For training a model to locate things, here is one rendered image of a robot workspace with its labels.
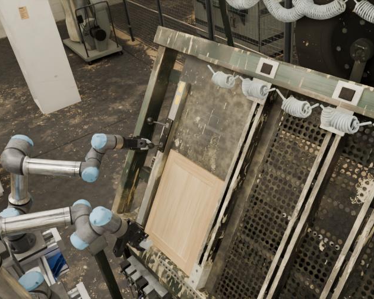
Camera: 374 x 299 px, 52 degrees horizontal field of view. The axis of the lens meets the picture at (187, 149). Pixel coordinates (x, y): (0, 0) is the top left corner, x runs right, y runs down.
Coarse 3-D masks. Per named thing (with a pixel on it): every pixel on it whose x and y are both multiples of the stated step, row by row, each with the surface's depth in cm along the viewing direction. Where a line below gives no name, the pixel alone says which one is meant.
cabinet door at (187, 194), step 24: (168, 168) 221; (192, 168) 208; (168, 192) 221; (192, 192) 207; (216, 192) 195; (168, 216) 220; (192, 216) 207; (168, 240) 219; (192, 240) 206; (192, 264) 205
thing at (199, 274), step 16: (272, 64) 165; (256, 80) 171; (272, 96) 174; (256, 112) 175; (256, 128) 175; (240, 144) 180; (256, 144) 180; (240, 160) 179; (240, 176) 182; (224, 192) 185; (224, 208) 185; (224, 224) 189; (208, 240) 193; (208, 256) 191; (192, 272) 197; (208, 272) 197
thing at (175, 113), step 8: (184, 88) 212; (184, 96) 215; (176, 104) 216; (176, 112) 216; (176, 120) 218; (168, 144) 221; (160, 152) 223; (168, 152) 224; (160, 160) 223; (160, 168) 225; (152, 176) 227; (160, 176) 228; (152, 184) 227; (152, 192) 228; (144, 200) 231; (152, 200) 231; (144, 208) 231; (144, 216) 232; (144, 224) 235
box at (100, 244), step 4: (100, 236) 240; (96, 240) 239; (100, 240) 241; (104, 240) 244; (92, 244) 238; (96, 244) 240; (100, 244) 243; (104, 244) 245; (88, 248) 237; (92, 248) 239; (96, 248) 241; (100, 248) 244; (92, 252) 240; (96, 252) 243
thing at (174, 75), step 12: (180, 72) 226; (288, 120) 175; (300, 120) 171; (288, 132) 175; (300, 132) 170; (312, 132) 166; (348, 144) 155; (360, 144) 152; (372, 156) 149; (144, 168) 245; (372, 168) 149; (144, 180) 244; (240, 240) 190; (240, 252) 190; (264, 264) 180; (288, 276) 171; (372, 276) 149
